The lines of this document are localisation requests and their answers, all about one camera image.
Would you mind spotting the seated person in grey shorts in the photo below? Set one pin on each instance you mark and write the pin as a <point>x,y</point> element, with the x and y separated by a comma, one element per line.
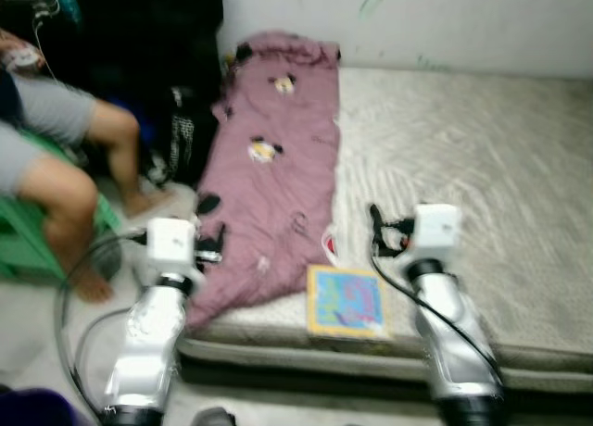
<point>56,190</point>

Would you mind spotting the black bag with white print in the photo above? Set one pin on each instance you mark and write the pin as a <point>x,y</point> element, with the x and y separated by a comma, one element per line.
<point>185,134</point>

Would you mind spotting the colourful children's book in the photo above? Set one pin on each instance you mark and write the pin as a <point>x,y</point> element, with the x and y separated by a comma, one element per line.
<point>347,301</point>

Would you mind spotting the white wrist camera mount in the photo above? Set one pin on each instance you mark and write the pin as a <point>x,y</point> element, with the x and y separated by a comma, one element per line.
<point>435,230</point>
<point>171,245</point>

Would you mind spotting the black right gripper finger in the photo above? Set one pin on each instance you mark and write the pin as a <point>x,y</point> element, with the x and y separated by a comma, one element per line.
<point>375,219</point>

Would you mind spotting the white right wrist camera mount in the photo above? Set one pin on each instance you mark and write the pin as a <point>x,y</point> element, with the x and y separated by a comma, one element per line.
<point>435,230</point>

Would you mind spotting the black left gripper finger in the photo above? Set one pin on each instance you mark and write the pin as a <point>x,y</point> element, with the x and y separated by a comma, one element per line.
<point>218,241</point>

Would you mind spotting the pink cartoon print blanket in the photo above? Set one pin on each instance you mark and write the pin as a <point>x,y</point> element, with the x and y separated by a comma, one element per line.
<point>278,185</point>

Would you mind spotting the green plastic stool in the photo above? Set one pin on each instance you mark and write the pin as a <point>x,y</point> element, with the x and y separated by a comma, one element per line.
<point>18,241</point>

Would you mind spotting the white quilted mattress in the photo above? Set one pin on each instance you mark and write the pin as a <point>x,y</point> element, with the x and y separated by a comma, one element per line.
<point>463,167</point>

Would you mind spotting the grey robot left leg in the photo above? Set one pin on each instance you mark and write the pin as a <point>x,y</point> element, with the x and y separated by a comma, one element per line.
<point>213,418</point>

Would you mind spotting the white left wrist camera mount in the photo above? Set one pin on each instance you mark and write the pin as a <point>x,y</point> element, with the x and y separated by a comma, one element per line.
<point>171,245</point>

